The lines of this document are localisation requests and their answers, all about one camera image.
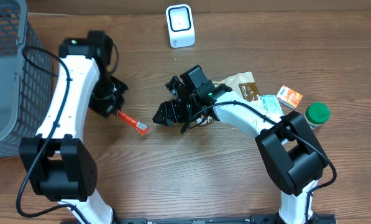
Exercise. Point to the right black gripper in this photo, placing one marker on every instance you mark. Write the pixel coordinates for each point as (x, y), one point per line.
(175, 106)

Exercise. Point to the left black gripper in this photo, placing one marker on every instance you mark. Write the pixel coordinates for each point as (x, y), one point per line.
(111, 101)

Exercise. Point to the red Nescafe stick sachet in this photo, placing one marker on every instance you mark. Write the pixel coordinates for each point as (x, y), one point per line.
(140, 127)

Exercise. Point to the brown cookie bag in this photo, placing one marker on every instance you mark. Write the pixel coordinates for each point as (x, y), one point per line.
(243, 84)

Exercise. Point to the green wet wipes pack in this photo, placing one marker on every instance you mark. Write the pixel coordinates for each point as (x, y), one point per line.
(271, 104)

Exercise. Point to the orange tissue pack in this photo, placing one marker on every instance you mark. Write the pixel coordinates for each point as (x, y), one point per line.
(289, 97)

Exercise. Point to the green lid jar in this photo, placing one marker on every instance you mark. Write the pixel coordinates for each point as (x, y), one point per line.
(317, 114)

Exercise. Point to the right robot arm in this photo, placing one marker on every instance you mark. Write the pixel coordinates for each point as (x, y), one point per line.
(291, 153)

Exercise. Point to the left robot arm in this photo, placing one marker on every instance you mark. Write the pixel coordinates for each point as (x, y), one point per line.
(57, 163)

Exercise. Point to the white barcode scanner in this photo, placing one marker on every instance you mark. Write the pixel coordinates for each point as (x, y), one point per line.
(180, 25)

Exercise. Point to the grey plastic mesh basket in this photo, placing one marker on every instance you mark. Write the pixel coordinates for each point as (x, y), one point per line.
(25, 82)

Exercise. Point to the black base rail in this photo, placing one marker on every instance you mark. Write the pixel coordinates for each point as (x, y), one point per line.
(204, 221)

